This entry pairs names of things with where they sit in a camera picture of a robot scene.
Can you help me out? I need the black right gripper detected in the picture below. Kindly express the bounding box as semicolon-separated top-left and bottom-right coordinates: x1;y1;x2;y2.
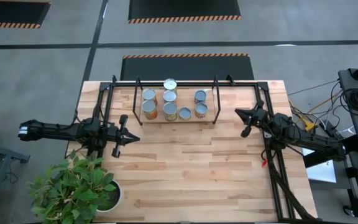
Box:
234;100;275;138

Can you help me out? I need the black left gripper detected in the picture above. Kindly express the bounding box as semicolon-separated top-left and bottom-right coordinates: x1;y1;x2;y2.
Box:
104;114;141;158

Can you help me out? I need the spicy black beans can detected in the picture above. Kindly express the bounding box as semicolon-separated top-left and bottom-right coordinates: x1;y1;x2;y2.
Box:
194;102;209;119

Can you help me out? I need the short blue can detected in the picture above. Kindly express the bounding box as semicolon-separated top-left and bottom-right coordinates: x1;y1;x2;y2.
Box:
193;90;208;105

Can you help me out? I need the teal pink corn can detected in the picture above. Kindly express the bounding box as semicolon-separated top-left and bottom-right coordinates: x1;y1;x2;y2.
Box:
178;107;192;121

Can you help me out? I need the yellow green can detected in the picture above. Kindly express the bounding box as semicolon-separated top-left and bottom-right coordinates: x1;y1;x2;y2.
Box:
163;78;178;91

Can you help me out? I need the green plant in white pot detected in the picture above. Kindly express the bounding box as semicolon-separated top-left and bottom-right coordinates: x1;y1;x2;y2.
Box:
28;149;124;224

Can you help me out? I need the black mat orange striped edge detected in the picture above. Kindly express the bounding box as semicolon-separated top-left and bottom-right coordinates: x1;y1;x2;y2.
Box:
0;0;52;30
127;0;242;25
119;53;255;82

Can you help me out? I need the white paper sheet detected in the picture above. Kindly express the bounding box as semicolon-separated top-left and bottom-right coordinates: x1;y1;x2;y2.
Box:
299;146;337;184

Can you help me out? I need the black aluminium rig frame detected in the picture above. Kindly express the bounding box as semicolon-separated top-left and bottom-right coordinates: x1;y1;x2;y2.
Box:
98;74;315;222

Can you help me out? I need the yellow floor cable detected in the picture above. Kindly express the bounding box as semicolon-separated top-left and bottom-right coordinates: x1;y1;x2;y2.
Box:
289;98;319;131

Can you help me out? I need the wooden shelf black wire frame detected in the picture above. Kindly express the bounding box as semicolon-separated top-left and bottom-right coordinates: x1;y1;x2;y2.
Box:
132;74;223;126

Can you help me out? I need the black cable bundle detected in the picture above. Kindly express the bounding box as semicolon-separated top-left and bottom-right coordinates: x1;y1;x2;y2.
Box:
265;146;315;222

